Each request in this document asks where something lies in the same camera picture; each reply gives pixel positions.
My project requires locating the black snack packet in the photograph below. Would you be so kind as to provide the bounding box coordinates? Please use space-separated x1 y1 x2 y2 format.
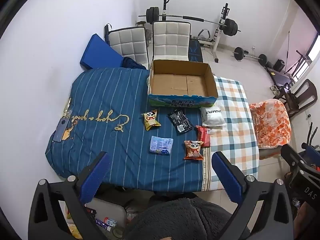
166 109 194 134

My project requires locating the black exercise machine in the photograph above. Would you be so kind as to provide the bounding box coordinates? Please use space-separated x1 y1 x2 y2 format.
266 66 293 88

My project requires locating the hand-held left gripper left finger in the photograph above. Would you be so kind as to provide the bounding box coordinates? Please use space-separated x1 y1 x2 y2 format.
28 151 111 240

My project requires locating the black handlebar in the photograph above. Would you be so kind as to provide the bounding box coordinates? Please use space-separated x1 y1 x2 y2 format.
306 122 320 146

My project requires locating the orange floral blanket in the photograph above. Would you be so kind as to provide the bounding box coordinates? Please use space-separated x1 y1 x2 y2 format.
249 99 292 151

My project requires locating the black weight bench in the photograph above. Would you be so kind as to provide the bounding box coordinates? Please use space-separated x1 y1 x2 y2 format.
188 38 203 63

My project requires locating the light blue snack packet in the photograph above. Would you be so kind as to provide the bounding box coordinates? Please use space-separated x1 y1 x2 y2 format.
149 135 174 155

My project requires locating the yellow snack bag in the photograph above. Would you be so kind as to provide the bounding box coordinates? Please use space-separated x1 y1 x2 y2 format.
65 202 83 239

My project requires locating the long barbell with plates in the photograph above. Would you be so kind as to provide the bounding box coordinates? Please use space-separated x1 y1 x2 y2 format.
138 7 242 37

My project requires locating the small blue white box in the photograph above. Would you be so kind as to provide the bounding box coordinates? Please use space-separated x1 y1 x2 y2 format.
95 217 118 232

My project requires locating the white barbell rack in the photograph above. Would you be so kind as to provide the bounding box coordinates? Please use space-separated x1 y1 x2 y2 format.
160 0 232 63

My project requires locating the person's dark fleece clothing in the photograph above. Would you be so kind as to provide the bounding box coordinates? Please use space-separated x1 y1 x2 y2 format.
122 196 251 240

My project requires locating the black weight block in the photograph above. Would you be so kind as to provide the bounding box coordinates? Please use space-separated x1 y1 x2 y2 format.
273 59 286 72

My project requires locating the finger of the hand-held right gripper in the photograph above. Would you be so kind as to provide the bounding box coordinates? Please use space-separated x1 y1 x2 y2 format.
280 144 318 173
303 145 320 158

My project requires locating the short dumbbell bar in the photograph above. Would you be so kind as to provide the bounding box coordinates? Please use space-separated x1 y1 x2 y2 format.
232 47 268 67

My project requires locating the yellow panda snack packet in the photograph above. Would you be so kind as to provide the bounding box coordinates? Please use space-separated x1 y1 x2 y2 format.
140 109 162 131

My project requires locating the white soft packet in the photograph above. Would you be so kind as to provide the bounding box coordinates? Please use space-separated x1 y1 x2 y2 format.
201 107 227 127

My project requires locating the orange panda snack packet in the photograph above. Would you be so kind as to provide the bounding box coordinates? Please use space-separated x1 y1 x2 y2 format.
183 140 204 161

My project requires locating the grey folding table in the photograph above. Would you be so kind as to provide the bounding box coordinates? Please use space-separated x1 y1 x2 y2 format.
84 197 128 231

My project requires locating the printed cardboard box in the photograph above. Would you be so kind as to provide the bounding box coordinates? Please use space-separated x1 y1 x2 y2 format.
147 59 219 108

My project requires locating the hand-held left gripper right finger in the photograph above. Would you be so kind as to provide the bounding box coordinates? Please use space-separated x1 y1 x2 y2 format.
211 151 294 240

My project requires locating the blue smartphone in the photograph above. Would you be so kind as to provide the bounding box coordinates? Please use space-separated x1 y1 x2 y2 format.
53 118 70 143

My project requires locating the dark blue cloth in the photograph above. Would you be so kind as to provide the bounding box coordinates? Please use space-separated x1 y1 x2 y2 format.
122 57 148 70

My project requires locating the white padded chair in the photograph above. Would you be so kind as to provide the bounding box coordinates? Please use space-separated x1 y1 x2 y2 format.
108 26 150 70
152 21 192 62

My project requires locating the brown wooden chair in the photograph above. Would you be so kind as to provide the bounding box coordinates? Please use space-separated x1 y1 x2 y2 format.
273 78 318 117

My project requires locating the blue striped blanket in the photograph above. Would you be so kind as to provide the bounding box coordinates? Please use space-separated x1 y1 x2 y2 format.
45 67 216 192

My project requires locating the blue foam mat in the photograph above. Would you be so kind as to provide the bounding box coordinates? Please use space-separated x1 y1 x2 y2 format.
79 33 124 70

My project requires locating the person's right hand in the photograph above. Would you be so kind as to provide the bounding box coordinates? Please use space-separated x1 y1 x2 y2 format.
293 202 316 233

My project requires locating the red snack packet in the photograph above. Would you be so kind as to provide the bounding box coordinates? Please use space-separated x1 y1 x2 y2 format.
195 125 212 148

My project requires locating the plaid bed sheet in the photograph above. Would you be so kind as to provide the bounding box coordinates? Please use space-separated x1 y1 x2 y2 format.
201 76 260 191

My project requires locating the black folded stand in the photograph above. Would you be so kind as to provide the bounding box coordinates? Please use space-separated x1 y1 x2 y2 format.
284 49 313 76

